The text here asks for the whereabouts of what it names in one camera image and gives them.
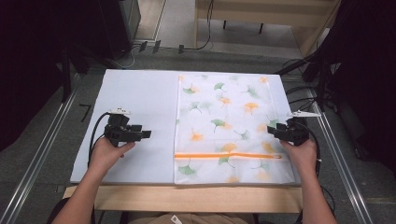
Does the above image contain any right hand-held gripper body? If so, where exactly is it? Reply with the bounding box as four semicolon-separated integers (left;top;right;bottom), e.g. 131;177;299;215
275;109;322;147

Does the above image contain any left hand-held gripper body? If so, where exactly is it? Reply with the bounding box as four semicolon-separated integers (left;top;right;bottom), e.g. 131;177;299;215
104;107;138;147

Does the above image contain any leaf print mesh laundry bag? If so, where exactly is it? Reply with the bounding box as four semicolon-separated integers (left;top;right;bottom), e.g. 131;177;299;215
173;73;297;186

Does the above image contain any person's right hand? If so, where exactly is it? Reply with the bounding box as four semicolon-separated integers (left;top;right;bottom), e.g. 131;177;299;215
279;138;319;183

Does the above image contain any person's left hand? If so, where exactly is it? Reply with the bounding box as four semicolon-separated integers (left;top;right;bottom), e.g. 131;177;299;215
88;136;136;179

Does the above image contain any white board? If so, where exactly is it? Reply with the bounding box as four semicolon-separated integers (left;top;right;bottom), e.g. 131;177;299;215
69;68;302;187

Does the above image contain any black floor tape mark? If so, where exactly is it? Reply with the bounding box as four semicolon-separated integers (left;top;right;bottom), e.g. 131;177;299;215
78;104;93;123

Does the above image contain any wooden table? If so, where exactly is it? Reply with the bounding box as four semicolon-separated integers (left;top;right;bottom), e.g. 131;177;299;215
63;185;304;215

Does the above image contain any black curtain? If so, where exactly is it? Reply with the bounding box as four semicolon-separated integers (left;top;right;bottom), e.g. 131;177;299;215
317;0;396;178
0;0;108;153

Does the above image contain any dark cabinet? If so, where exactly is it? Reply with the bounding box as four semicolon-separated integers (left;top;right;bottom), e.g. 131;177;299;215
98;0;142;61

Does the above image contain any person's tan clothing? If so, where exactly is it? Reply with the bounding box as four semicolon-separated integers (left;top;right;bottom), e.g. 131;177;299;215
126;212;257;224

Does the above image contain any light wooden bench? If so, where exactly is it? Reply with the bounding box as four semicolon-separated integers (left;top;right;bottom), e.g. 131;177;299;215
193;0;342;58

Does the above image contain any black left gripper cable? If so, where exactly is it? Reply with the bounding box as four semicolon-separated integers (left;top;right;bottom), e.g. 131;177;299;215
87;111;112;167

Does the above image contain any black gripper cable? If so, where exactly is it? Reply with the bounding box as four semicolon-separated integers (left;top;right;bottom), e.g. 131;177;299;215
297;120;336;223
87;111;112;167

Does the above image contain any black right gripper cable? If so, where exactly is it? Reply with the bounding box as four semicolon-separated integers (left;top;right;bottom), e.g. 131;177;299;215
297;120;336;223

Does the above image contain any bundle of black floor cables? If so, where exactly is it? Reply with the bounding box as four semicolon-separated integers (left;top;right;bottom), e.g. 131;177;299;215
281;58;320;114

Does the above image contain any metal floor rail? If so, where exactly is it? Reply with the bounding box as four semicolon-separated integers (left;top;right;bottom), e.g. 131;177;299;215
0;74;82;224
306;88;375;224

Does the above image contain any white floor cable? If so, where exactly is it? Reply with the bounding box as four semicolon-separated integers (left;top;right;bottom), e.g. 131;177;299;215
110;46;139;70

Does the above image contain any black cable with plug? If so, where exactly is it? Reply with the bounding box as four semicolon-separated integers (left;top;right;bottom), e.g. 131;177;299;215
177;0;217;55

